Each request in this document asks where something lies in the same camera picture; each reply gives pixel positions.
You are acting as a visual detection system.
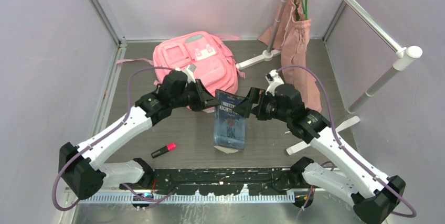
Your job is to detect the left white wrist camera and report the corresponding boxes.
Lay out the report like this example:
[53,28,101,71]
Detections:
[175,63,196,83]

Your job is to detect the pink hanging trousers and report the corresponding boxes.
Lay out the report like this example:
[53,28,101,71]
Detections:
[272,0,322,112]

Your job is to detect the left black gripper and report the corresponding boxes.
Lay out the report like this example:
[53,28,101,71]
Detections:
[171,78,219,111]

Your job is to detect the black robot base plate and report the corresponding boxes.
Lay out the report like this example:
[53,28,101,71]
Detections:
[128,167,315,196]

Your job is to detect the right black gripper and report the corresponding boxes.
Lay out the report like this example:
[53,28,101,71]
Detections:
[233,87,291,122]

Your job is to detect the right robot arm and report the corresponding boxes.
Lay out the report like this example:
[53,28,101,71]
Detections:
[233,84,406,223]

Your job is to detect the pink student backpack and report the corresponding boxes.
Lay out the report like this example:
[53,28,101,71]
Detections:
[135,31,245,95]

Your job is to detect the white metal clothes rack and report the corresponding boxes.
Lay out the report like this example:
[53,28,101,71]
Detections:
[236,0,423,155]

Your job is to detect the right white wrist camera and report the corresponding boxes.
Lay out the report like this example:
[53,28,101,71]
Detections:
[266,70,284,95]

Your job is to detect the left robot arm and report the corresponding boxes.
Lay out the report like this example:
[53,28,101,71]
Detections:
[57,70,220,200]

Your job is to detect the Nineteen Eighty-Four blue book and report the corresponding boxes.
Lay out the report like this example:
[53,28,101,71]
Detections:
[213,90,246,154]

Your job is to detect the pink capped black marker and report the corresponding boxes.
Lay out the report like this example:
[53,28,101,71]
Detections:
[151,142,176,158]

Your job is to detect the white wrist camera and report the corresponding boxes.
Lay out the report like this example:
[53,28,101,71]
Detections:
[175,63,196,83]
[266,70,284,95]

